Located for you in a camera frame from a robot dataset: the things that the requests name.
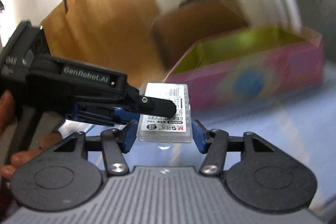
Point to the clear staples box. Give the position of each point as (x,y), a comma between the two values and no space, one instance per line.
(170,120)

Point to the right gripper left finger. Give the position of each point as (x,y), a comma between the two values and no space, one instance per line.
(73,171)

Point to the person's left hand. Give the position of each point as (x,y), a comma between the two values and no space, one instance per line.
(17,155)

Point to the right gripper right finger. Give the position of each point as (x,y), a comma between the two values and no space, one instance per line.
(255,172)

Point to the pink tin box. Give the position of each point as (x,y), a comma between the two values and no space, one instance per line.
(247,64)

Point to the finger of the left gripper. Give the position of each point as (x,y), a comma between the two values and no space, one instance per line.
(101,115)

